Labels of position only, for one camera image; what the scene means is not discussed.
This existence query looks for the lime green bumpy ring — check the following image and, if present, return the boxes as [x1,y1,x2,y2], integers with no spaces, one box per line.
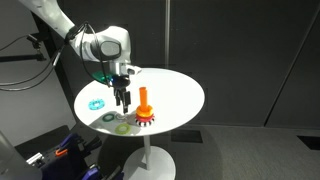
[114,123,132,135]

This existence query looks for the dark green toothed ring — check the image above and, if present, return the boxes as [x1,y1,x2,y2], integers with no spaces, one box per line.
[101,113,116,123]

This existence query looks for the red ribbed ring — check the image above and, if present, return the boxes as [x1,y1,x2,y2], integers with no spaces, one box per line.
[135,113,155,123]

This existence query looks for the blue orange clamp left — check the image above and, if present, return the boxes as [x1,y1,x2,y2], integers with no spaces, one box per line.
[55,133,102,168]

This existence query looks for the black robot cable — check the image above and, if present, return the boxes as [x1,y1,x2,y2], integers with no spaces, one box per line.
[0,21,111,92]

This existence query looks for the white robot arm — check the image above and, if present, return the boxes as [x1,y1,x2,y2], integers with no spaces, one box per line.
[18,0,141,113]

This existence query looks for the cyan toothed ring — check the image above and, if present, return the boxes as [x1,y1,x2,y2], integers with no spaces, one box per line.
[88,98,106,111]

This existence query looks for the white table pole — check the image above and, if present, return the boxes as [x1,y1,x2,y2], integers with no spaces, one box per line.
[143,135,151,170]

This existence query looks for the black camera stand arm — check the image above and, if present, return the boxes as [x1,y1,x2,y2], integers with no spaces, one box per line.
[0,33,48,62]

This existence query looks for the orange ribbed ring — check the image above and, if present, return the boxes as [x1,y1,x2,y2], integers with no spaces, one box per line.
[135,104,154,118]

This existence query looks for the black white striped ring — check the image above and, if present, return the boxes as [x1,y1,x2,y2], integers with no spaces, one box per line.
[134,114,156,128]

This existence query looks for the white round table base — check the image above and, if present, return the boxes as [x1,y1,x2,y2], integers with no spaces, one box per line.
[123,146,176,180]

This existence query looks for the clear plastic ring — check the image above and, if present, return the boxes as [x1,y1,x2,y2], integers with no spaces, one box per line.
[114,112,128,122]

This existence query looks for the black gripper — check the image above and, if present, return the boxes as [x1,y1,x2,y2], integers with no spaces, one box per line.
[112,75,131,114]

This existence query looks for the orange ring toss post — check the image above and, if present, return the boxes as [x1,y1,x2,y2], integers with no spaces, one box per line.
[139,87,148,112]

